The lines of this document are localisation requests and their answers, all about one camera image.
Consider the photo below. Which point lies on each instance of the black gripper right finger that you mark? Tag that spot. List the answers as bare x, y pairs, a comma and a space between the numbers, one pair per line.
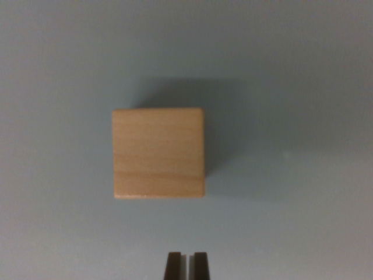
201, 268

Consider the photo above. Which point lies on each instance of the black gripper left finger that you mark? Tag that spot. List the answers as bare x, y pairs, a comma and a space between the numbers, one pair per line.
174, 268

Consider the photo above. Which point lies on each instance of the light wooden cube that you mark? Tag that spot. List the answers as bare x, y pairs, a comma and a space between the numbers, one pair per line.
158, 153

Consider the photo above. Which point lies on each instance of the white plastic tray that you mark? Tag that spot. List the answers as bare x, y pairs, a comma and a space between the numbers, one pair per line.
291, 87

